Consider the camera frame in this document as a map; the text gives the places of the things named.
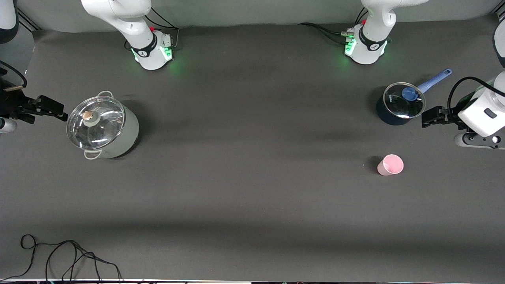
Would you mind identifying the dark blue saucepan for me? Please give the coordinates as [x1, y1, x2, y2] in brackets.
[376, 69, 453, 126]

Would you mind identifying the black base cable bundle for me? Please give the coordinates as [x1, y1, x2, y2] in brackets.
[298, 7, 368, 45]
[125, 7, 180, 52]

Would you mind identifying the grey-green cooking pot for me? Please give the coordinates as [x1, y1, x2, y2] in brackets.
[67, 91, 139, 160]

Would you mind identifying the dark grey table mat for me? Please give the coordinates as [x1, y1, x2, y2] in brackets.
[0, 15, 505, 283]

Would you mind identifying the glass lid with blue knob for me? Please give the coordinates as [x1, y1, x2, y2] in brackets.
[383, 82, 426, 119]

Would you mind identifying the black metal frame rail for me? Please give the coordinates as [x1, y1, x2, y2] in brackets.
[16, 9, 41, 32]

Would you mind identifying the pink plastic cup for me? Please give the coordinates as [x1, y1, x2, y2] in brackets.
[377, 154, 404, 176]

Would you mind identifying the loose thin black cable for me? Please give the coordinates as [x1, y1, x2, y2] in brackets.
[0, 234, 123, 283]

